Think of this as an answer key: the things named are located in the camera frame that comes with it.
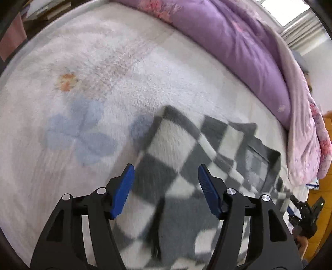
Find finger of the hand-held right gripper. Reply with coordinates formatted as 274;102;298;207
289;194;308;211

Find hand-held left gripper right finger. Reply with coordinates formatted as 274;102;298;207
198;164;304;270

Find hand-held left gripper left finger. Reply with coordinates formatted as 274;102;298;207
30;163;135;270

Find grey white checkered fleece garment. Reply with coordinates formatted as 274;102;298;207
110;105;294;270

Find person's right hand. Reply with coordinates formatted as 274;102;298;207
296;234;310;258

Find white fluffy flower-print blanket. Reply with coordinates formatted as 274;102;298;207
0;3;306;270

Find purple floral quilt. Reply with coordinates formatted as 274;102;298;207
114;0;332;186

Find light curtain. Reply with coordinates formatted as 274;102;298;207
281;16;326;48

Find grey bed sheet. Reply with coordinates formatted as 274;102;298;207
0;0;112;81

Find pink hanging cloth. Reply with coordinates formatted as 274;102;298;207
0;13;27;61

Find window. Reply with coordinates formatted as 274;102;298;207
259;0;310;26

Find stack of books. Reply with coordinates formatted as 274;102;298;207
23;0;72;21

